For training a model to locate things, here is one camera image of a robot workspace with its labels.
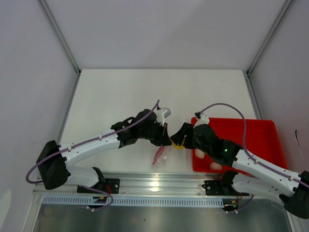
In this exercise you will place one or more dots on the aluminium mounting rail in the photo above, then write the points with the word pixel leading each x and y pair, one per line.
pixel 162 185

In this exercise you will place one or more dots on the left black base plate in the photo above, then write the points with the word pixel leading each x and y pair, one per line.
pixel 109 185

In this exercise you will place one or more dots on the clear zip top bag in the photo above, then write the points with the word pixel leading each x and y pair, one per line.
pixel 168 151

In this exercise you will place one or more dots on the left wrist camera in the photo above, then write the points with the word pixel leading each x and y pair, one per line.
pixel 162 114

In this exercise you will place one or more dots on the right white egg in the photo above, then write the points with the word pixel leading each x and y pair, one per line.
pixel 215 166

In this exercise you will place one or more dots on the white egg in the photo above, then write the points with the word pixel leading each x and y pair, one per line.
pixel 199 154
pixel 215 166

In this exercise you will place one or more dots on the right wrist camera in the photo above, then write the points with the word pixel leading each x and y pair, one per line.
pixel 202 119

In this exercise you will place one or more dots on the white slotted cable duct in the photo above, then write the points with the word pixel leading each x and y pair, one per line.
pixel 135 201

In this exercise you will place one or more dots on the red plastic tray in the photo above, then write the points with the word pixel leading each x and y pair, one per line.
pixel 261 139

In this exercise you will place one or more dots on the left white egg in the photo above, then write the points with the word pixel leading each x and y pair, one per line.
pixel 199 154

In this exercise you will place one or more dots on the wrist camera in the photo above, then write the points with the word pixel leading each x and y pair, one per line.
pixel 162 114
pixel 202 119

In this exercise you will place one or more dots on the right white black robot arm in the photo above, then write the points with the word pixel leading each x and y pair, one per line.
pixel 288 187

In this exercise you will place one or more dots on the yellow toy pepper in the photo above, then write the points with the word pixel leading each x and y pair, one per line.
pixel 178 147

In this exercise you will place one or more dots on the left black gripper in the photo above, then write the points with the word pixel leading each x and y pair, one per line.
pixel 163 139

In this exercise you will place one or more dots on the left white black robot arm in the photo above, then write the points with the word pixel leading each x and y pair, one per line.
pixel 57 163

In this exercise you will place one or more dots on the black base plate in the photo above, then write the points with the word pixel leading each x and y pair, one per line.
pixel 214 188
pixel 109 185

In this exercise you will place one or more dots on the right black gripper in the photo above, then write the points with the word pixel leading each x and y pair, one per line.
pixel 177 138

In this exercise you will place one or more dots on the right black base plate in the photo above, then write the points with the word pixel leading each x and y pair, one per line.
pixel 214 188

